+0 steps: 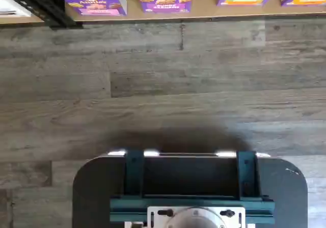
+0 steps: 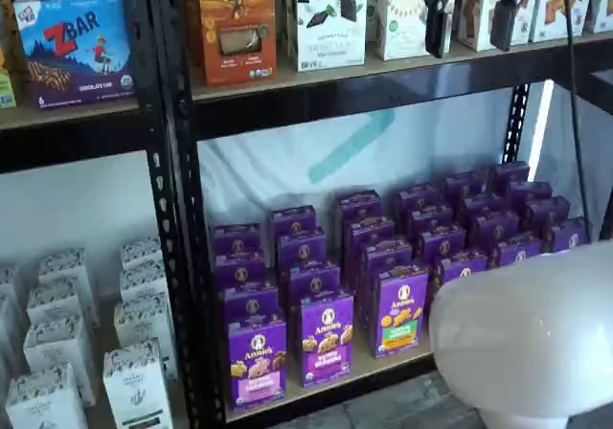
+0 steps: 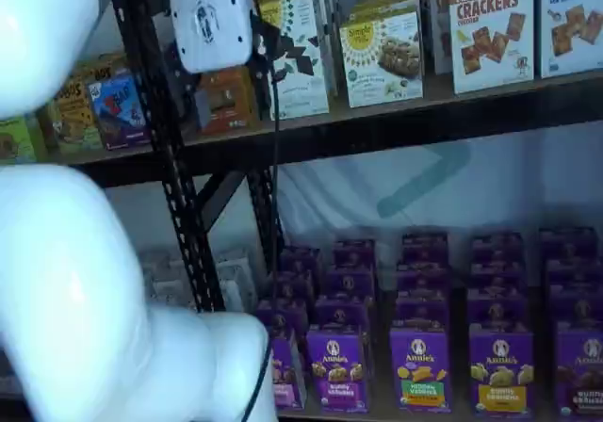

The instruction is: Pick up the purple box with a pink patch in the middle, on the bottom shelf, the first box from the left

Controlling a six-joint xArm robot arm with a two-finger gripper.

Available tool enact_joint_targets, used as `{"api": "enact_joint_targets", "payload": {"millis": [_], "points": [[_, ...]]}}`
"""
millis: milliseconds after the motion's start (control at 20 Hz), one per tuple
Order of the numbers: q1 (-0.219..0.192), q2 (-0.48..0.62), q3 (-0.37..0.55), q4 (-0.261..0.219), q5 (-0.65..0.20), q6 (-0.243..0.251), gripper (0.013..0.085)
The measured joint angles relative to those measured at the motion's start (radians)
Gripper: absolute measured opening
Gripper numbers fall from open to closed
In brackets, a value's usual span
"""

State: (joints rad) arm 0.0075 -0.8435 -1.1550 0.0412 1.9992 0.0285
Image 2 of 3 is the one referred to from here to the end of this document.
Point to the orange snack box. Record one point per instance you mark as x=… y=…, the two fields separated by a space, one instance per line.
x=234 y=31

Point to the purple Annie's box violet patch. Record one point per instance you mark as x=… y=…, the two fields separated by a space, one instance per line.
x=328 y=347

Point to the plain white backdrop sheet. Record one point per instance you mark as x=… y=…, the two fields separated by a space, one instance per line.
x=72 y=209

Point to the blue white cracker box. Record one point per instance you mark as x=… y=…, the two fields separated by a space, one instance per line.
x=603 y=3
x=555 y=7

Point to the black metal shelving rack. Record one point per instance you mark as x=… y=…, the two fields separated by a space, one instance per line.
x=72 y=149
x=263 y=118

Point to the yellow green snack box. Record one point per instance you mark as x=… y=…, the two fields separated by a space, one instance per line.
x=6 y=41

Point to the purple Annie's box pink patch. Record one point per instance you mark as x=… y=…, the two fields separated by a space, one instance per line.
x=258 y=367

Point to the white patterned tall box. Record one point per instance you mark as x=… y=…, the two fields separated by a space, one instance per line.
x=143 y=280
x=141 y=252
x=57 y=347
x=45 y=400
x=62 y=264
x=143 y=319
x=55 y=300
x=136 y=390

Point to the blue Z Bar box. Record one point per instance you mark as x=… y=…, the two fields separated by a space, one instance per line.
x=72 y=55

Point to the white cloth with teal stripe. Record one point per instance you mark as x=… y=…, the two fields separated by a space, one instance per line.
x=287 y=170

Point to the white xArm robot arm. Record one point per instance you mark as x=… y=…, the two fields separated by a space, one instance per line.
x=527 y=328

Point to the white mint chocolate box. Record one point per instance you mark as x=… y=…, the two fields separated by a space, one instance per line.
x=330 y=36

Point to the purple Annie's box green patch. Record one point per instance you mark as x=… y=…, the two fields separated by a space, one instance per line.
x=402 y=314

